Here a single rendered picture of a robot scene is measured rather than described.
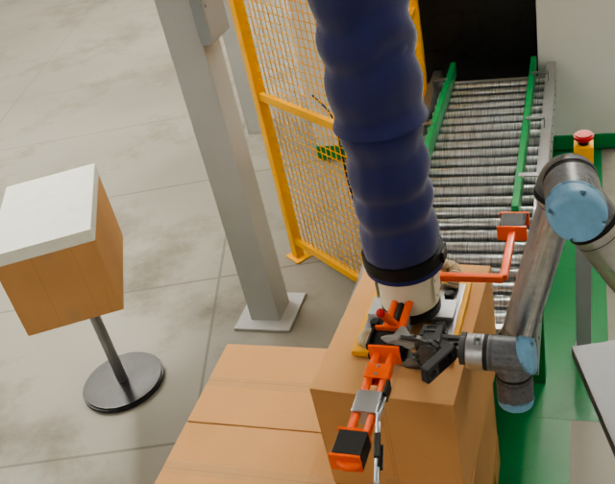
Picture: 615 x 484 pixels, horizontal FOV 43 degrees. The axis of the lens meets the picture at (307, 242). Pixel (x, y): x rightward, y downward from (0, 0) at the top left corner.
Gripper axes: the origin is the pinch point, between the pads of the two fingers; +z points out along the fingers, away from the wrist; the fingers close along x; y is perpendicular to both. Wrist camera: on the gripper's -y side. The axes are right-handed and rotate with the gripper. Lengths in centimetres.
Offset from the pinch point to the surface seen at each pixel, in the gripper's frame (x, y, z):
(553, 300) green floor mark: -108, 155, -29
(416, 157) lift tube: 43.5, 23.1, -8.4
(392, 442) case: -30.8, -3.7, 1.8
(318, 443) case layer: -53, 11, 33
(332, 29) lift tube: 80, 17, 5
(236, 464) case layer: -53, -1, 57
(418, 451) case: -33.3, -3.9, -5.2
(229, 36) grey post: -31, 338, 199
